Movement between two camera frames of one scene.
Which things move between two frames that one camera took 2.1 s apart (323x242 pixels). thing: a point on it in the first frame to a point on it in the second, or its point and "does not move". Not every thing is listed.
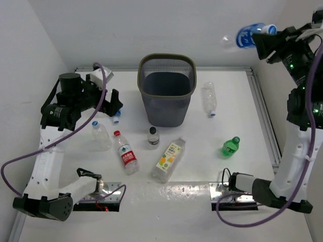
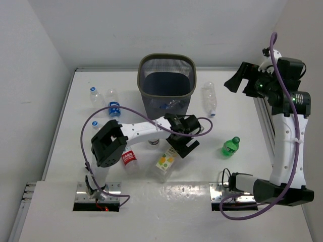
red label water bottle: x=127 y=154 does not move
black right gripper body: x=294 y=55 to x=260 y=86
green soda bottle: x=230 y=146 does not move
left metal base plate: x=108 y=188 does not move
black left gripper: x=110 y=108 to x=182 y=148
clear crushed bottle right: x=209 y=98 does not move
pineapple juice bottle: x=169 y=160 does not move
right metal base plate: x=219 y=192 does not move
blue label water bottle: x=244 y=39 to x=169 y=105
